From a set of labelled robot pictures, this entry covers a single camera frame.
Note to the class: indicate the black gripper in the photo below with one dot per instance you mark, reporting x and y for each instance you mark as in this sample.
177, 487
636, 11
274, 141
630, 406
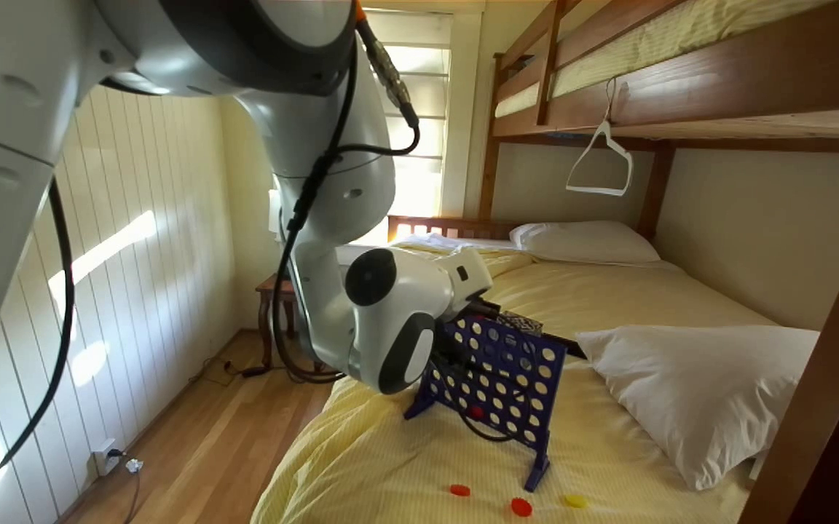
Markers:
467, 317

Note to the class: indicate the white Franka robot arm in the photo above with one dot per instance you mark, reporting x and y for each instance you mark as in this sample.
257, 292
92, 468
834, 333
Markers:
341, 176

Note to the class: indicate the blue gameboard with holes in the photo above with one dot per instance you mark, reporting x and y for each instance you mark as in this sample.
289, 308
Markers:
525, 390

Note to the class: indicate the orange game chip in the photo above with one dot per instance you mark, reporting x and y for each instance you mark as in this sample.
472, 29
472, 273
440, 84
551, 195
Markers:
523, 507
459, 490

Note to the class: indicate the yellow game chip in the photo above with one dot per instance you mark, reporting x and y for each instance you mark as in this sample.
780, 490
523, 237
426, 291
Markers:
571, 502

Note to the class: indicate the flat white pillow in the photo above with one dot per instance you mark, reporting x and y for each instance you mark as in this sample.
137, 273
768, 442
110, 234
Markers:
583, 241

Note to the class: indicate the window with white blinds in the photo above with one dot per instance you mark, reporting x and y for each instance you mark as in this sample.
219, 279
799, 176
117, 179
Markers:
429, 165

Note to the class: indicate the yellow striped bed sheet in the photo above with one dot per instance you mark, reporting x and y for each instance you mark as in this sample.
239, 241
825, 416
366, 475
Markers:
633, 292

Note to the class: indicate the small wooden side table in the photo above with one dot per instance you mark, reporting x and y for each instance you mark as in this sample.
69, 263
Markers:
274, 291

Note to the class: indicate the white clothes hanger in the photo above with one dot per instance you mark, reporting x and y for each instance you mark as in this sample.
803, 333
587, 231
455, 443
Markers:
598, 155

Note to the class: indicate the large white pillow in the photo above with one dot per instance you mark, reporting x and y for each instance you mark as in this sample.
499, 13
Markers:
701, 390

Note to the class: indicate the upper bunk mattress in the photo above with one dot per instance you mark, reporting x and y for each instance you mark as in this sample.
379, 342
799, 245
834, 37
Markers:
653, 39

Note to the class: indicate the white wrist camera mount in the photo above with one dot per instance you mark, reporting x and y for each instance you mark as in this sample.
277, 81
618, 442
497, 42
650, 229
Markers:
469, 273

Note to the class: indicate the wooden bunk bed frame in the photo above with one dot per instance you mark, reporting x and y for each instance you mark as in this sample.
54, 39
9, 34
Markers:
730, 88

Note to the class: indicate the white wall outlet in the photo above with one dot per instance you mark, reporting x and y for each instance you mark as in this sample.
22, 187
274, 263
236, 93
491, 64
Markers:
102, 459

